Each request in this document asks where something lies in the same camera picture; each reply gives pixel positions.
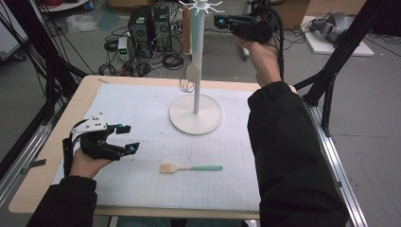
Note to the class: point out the person's left hand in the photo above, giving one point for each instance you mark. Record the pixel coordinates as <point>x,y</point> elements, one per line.
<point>86,167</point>

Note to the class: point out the white utensil rack stand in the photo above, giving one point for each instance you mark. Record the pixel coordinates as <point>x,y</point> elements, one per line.
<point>186,115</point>

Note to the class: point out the aluminium rail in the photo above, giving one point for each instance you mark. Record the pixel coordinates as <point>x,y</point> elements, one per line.
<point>22,164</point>
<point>329,151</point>

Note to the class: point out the white foam board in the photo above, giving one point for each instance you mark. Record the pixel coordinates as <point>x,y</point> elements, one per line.
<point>318,47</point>

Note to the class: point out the black metal frame stand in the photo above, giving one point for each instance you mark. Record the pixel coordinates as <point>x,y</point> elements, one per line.
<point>331,72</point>
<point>52,63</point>

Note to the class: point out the grey metal clamp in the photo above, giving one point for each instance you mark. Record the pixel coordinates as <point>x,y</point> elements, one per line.
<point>38,163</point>
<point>338,183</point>

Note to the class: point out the large black computer tower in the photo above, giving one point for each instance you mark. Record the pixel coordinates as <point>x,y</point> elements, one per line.
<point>140,31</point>

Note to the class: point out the person's right hand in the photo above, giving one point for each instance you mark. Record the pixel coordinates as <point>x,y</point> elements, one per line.
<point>266,63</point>

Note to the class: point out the grey helmet-like device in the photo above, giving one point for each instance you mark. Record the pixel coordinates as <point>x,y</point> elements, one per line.
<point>337,25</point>

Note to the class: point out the cardboard box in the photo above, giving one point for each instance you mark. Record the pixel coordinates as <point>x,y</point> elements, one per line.
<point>296,12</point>

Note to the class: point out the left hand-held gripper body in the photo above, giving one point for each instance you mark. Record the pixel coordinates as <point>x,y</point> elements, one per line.
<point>99,148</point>

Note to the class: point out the white grid mat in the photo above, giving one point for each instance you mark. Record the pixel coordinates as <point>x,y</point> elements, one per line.
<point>142,119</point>

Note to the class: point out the white cabinet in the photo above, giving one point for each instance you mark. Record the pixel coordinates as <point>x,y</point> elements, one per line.
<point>9,41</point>

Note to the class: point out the white round table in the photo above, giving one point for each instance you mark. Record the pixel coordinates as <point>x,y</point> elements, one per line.
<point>72,5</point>

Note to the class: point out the narrow black computer tower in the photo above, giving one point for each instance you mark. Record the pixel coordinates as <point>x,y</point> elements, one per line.
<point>162,28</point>

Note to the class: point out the small white power supply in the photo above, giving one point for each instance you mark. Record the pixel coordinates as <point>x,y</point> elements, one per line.
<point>123,47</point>

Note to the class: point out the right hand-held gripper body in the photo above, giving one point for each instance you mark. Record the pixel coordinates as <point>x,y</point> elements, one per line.
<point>252,28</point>

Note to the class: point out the clear plastic sheet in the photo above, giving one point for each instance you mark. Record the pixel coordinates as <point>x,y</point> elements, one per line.
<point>82,23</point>

